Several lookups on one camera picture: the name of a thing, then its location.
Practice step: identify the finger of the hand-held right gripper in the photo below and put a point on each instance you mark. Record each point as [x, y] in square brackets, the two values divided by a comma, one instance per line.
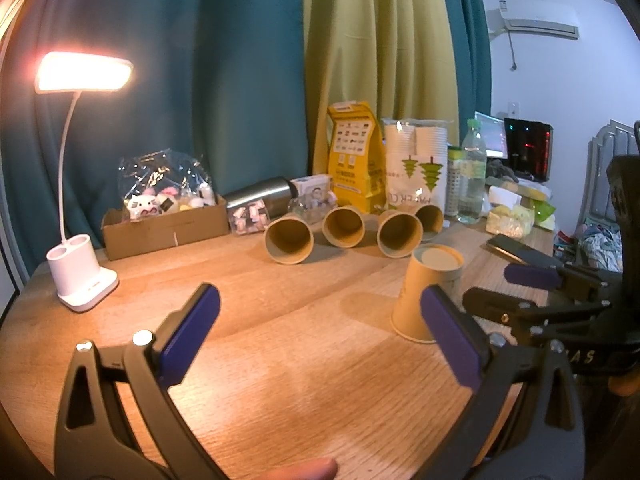
[532, 276]
[500, 305]

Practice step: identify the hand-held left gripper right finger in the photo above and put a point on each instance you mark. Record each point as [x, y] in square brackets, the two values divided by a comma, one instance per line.
[450, 342]

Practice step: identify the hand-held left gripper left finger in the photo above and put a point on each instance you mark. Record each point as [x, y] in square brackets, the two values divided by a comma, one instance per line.
[190, 332]

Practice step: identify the brown paper cup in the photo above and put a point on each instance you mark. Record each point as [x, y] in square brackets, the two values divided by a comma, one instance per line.
[289, 240]
[399, 234]
[425, 285]
[343, 227]
[431, 220]

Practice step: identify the person's left hand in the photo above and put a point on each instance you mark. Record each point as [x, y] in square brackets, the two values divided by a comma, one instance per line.
[305, 470]

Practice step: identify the pile of clothes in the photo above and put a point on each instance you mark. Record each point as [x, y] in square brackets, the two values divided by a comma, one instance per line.
[595, 252]

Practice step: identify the green packet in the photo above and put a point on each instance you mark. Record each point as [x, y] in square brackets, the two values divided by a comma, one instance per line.
[544, 212]

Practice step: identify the grey chair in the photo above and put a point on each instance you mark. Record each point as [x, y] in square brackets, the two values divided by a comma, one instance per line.
[597, 170]

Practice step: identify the cardboard box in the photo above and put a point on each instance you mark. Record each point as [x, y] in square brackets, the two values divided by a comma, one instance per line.
[165, 232]

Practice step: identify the clear plastic water bottle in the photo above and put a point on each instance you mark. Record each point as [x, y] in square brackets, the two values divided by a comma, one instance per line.
[471, 185]

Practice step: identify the white container with green lid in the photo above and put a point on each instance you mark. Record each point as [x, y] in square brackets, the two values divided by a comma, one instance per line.
[452, 185]

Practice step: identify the white desk lamp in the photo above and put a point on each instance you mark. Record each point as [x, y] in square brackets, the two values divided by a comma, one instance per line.
[82, 272]

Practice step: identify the small jar of candies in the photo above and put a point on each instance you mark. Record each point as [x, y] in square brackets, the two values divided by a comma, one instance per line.
[248, 219]

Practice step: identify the black computer case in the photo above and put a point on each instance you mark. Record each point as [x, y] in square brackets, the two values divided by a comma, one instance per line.
[527, 147]

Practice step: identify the clear bag of plush toys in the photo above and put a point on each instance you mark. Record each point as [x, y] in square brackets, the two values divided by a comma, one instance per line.
[150, 195]

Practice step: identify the computer monitor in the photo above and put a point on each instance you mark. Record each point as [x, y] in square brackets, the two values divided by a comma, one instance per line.
[491, 135]

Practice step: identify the wrapped pack of paper cups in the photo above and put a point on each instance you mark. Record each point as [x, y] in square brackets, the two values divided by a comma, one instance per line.
[417, 170]

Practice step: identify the stainless steel thermos bottle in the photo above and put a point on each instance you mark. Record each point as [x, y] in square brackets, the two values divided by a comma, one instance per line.
[260, 192]

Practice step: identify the small clear labelled packet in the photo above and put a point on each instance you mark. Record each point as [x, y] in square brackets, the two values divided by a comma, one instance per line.
[312, 195]

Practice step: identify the yellow paper bag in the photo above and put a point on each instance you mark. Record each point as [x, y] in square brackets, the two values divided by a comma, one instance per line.
[356, 155]

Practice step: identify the white air conditioner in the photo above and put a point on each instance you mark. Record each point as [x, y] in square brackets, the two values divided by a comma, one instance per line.
[540, 25]

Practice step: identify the teal curtain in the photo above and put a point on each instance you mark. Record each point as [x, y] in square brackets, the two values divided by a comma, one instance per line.
[470, 50]
[200, 85]

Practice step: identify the yellow curtain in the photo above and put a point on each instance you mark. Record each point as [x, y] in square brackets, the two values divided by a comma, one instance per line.
[375, 50]

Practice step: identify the white wall socket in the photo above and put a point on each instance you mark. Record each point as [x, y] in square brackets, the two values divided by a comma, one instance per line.
[512, 108]

